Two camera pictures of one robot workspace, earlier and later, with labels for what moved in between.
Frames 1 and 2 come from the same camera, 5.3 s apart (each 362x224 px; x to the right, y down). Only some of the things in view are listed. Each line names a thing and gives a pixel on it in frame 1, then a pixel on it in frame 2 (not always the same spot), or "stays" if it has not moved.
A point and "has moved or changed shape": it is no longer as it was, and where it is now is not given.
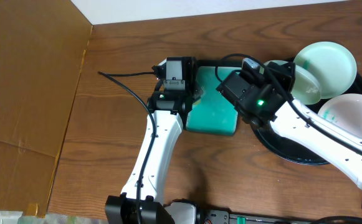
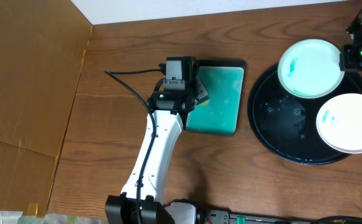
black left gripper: [194, 90] stays
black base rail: [215, 216] stays
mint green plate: [331, 65] has moved or changed shape
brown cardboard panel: [32, 53] stays
